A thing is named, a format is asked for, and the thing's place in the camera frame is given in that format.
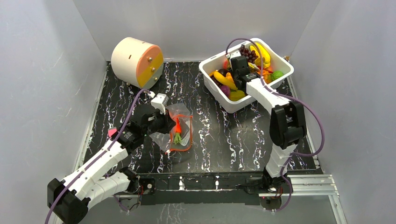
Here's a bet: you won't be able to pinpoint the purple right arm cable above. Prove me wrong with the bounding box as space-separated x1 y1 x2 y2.
225 37 326 212

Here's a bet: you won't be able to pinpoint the orange netted toy fruit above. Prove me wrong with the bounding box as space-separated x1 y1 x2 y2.
258 69 273 84

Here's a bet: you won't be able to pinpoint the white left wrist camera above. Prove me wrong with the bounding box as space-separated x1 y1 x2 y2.
150 93 169 114

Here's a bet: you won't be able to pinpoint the clear zip bag orange zipper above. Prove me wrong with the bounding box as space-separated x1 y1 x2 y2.
150 103 193 154

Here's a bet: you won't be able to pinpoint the pink tag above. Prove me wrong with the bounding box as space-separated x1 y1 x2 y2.
108 127 118 138

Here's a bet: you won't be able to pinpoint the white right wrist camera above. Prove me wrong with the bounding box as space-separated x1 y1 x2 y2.
226 50 241 61

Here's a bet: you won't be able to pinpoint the white plastic food bin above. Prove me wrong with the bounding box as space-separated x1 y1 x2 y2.
198 38 294 113

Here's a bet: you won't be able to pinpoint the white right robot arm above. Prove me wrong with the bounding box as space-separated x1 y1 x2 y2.
230 56 307 194

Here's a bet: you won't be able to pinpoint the yellow toy banana left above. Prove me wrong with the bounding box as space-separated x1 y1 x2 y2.
213 71 238 91

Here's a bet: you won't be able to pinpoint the orange toy carrot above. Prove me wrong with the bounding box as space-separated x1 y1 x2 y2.
173 118 182 144

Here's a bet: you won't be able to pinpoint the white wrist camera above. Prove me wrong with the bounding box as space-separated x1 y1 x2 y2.
226 50 241 61
150 93 169 114

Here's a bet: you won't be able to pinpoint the green toy vegetable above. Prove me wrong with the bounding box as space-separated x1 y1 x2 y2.
271 70 284 81

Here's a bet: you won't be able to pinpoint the dark purple toy grapes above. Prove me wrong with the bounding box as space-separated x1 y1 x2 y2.
239 44 258 63

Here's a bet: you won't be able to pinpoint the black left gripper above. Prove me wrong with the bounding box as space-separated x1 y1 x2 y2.
143 107 176 138

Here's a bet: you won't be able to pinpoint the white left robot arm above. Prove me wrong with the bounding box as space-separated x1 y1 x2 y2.
45 105 176 224

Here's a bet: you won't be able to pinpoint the cream cylinder orange yellow face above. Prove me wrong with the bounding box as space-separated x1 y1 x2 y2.
110 37 164 89

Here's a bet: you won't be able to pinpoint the yellow toy banana bunch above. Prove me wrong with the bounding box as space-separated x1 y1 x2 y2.
249 42 271 69

